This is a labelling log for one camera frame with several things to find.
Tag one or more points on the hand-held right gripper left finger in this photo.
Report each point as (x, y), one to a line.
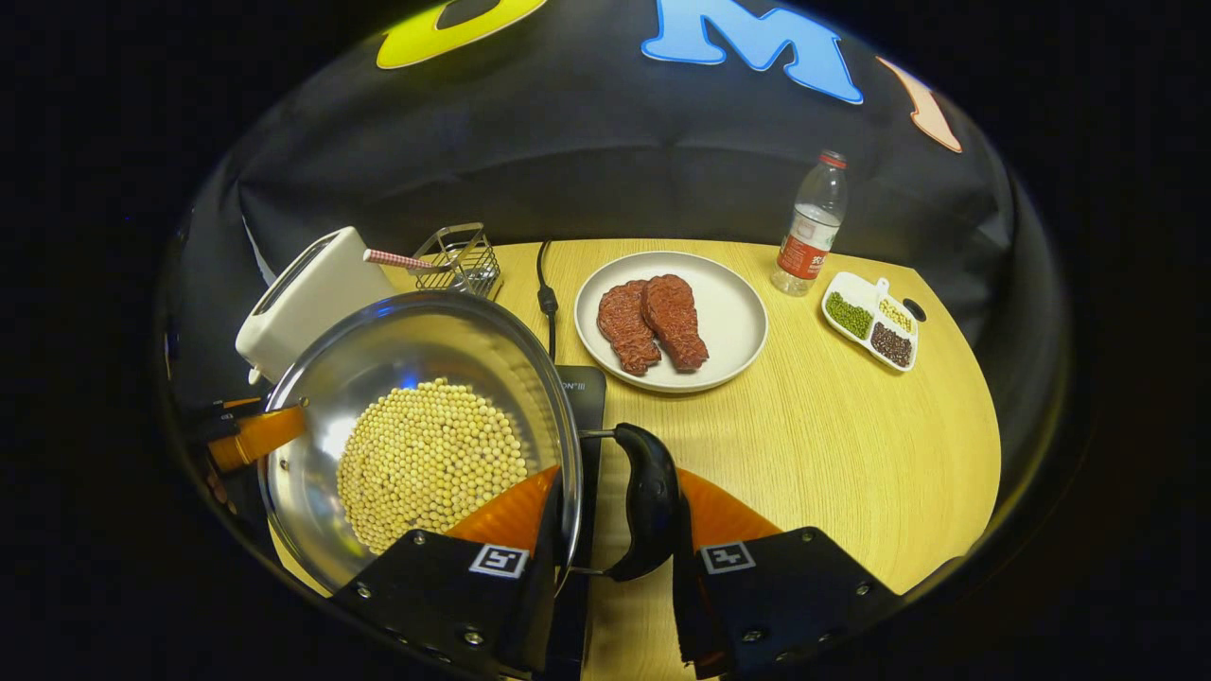
(539, 615)

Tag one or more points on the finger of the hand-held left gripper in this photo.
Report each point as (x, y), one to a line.
(260, 437)
(222, 418)

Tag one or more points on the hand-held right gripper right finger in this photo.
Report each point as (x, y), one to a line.
(686, 615)

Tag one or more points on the pile of soybeans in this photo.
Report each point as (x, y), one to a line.
(426, 463)

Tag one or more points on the stainless steel pot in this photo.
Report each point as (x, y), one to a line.
(407, 340)

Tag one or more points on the black induction cooktop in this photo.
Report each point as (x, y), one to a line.
(591, 397)

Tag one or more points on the white toaster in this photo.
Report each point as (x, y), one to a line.
(317, 293)

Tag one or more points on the red white striped straw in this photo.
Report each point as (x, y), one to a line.
(397, 259)

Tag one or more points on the red meat steak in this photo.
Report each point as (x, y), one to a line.
(624, 326)
(676, 322)

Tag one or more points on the round white plate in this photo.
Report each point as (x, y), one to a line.
(733, 317)

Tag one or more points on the pile of dark red beans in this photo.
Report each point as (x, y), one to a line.
(891, 344)

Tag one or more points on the pile of green beans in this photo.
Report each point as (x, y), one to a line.
(849, 315)

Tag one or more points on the pile of pale yellow beans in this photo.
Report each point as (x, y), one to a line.
(896, 314)

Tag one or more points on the white divided dish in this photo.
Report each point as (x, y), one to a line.
(851, 282)

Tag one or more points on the clear plastic water bottle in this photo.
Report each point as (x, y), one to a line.
(807, 246)

